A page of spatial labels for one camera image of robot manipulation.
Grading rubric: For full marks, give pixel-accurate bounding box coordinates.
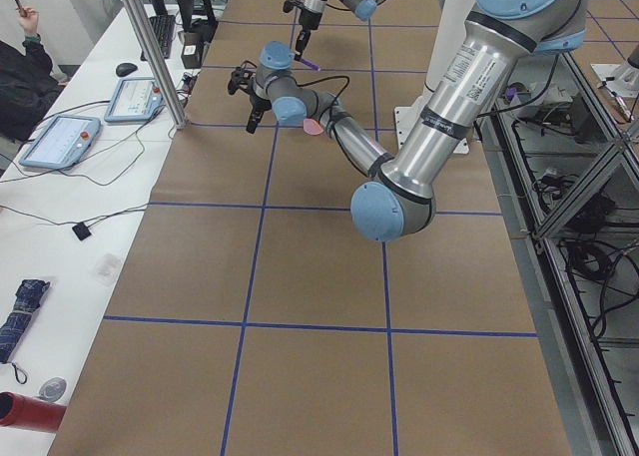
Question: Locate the red cylinder bottle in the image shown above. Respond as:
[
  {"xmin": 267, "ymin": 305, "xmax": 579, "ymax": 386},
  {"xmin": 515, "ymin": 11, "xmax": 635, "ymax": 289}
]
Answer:
[{"xmin": 1, "ymin": 392, "xmax": 67, "ymax": 433}]

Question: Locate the clear plastic bag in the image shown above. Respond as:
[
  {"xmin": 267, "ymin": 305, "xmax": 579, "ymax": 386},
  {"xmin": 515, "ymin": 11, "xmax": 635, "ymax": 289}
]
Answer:
[{"xmin": 91, "ymin": 253, "xmax": 123, "ymax": 286}]

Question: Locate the round metal tin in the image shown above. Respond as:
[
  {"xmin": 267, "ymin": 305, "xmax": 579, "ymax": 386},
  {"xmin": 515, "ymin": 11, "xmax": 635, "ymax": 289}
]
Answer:
[{"xmin": 37, "ymin": 376, "xmax": 67, "ymax": 403}]

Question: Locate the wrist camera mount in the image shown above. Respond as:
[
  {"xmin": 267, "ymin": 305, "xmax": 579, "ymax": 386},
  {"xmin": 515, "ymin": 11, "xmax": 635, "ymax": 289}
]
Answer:
[
  {"xmin": 283, "ymin": 0, "xmax": 303, "ymax": 13},
  {"xmin": 227, "ymin": 61, "xmax": 257, "ymax": 95}
]

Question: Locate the near teach pendant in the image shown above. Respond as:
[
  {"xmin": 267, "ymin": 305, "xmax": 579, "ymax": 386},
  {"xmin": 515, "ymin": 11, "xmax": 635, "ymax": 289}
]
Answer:
[{"xmin": 19, "ymin": 114, "xmax": 102, "ymax": 170}]

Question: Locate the teach pendant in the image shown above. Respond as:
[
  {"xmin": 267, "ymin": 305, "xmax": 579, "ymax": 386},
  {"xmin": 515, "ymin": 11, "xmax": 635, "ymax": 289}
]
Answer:
[
  {"xmin": 104, "ymin": 77, "xmax": 164, "ymax": 124},
  {"xmin": 19, "ymin": 114, "xmax": 102, "ymax": 170}
]

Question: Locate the aluminium frame post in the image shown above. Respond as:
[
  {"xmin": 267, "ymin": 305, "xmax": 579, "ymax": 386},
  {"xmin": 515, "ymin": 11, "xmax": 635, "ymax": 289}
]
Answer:
[{"xmin": 122, "ymin": 0, "xmax": 187, "ymax": 130}]

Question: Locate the black box with label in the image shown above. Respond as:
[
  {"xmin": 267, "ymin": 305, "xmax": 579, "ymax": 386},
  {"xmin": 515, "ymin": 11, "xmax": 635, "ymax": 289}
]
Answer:
[{"xmin": 181, "ymin": 31, "xmax": 204, "ymax": 69}]

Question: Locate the pink mesh pen holder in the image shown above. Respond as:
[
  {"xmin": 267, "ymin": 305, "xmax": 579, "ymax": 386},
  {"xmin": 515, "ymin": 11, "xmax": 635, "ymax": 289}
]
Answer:
[{"xmin": 303, "ymin": 118, "xmax": 324, "ymax": 136}]

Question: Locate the far teach pendant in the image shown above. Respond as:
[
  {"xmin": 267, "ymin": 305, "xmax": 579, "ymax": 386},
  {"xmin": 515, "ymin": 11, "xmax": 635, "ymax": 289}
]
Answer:
[{"xmin": 104, "ymin": 77, "xmax": 164, "ymax": 124}]

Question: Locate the folded blue umbrella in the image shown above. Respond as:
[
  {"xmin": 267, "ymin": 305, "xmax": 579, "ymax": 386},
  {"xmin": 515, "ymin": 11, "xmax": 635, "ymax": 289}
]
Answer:
[{"xmin": 1, "ymin": 279, "xmax": 51, "ymax": 385}]

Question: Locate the black computer mouse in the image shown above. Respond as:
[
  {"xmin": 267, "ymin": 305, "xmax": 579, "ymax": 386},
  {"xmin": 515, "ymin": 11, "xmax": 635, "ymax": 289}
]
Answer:
[{"xmin": 115, "ymin": 62, "xmax": 138, "ymax": 78}]

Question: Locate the black camera cable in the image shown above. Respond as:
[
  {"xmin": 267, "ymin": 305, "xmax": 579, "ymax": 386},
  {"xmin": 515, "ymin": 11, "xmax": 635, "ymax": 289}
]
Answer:
[{"xmin": 239, "ymin": 60, "xmax": 351, "ymax": 128}]

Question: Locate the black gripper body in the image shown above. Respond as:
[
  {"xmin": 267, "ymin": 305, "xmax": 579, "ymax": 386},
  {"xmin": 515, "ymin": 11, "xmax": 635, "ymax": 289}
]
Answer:
[
  {"xmin": 249, "ymin": 79, "xmax": 272, "ymax": 112},
  {"xmin": 299, "ymin": 7, "xmax": 322, "ymax": 32}
]

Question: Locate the small black adapter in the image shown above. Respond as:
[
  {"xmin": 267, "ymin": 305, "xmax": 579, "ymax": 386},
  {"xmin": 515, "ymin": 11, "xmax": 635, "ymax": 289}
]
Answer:
[{"xmin": 72, "ymin": 222, "xmax": 92, "ymax": 241}]

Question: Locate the black keyboard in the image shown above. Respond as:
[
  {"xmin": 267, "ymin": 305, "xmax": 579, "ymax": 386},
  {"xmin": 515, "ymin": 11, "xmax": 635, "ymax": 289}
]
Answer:
[{"xmin": 149, "ymin": 14, "xmax": 176, "ymax": 59}]

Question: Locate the person in black jacket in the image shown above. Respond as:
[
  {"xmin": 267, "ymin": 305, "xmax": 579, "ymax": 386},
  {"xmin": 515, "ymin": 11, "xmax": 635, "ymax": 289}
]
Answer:
[{"xmin": 1, "ymin": 7, "xmax": 63, "ymax": 142}]

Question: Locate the purple highlighter pen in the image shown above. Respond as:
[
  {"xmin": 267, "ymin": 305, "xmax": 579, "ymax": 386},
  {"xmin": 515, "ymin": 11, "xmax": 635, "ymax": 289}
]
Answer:
[{"xmin": 300, "ymin": 58, "xmax": 321, "ymax": 71}]

